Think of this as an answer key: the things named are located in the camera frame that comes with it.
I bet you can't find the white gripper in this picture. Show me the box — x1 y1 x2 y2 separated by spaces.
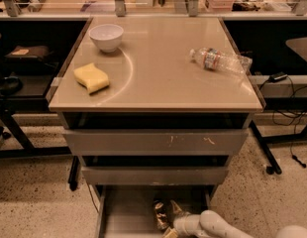
162 200 201 238

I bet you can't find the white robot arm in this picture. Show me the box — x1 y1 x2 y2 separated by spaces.
162 200 307 238

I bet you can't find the bottom grey open drawer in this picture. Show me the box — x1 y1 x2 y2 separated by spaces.
95 185 210 238

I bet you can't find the middle grey drawer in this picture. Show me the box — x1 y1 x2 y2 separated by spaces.
81 167 228 185

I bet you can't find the top grey drawer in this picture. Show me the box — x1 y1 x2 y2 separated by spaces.
63 129 248 156

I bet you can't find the grey drawer cabinet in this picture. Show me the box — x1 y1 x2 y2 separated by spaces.
48 16 264 238

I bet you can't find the black desk leg right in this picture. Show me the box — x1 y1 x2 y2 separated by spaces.
250 121 282 175

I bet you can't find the yellow sponge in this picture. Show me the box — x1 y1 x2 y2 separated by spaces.
73 63 110 94

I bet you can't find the clear plastic water bottle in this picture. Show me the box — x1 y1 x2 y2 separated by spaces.
189 48 253 76

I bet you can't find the black power adapter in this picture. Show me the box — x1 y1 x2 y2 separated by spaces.
268 72 287 82

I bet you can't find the white ceramic bowl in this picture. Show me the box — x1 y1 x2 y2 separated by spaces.
89 24 124 53

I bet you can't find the black cable on floor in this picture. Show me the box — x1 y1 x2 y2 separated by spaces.
258 74 307 170

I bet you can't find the black desk frame left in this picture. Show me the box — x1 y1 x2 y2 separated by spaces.
0 96 70 159

